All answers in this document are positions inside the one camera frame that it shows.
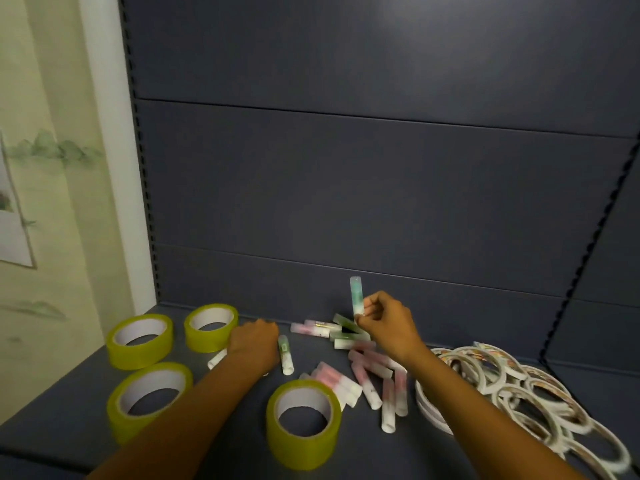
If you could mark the person's right hand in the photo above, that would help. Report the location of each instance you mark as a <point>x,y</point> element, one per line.
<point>392,329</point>

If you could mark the person's left hand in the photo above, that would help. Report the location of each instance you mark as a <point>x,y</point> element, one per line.
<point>252,347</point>

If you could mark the person's right thumb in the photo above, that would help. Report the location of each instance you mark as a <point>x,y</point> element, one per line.
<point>364,324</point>

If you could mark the person's left fingers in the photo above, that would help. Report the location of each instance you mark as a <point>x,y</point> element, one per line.
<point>267,328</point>

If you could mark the green label glue stick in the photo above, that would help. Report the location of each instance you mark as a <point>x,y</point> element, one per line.
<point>356,294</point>

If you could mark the person's left forearm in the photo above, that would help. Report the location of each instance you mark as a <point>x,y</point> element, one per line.
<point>185,424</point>

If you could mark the person's right forearm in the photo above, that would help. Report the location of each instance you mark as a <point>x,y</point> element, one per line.
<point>480,419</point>

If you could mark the yellow tape roll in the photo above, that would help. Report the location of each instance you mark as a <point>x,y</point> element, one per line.
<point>300,452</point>
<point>116,357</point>
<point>120,424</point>
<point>210,342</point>

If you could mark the pile of pink glue sticks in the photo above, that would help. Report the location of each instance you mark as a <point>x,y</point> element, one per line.
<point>388,409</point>

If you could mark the pile of white tape rings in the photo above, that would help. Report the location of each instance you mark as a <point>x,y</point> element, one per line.
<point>430,412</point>

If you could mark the dark blue shelf unit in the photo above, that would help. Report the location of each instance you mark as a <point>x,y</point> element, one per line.
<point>350,169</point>

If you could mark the perforated shelf upright strip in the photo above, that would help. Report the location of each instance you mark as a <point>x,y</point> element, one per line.
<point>141,169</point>
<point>585,259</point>

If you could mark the wall poster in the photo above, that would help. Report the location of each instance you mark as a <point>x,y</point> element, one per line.
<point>12,234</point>

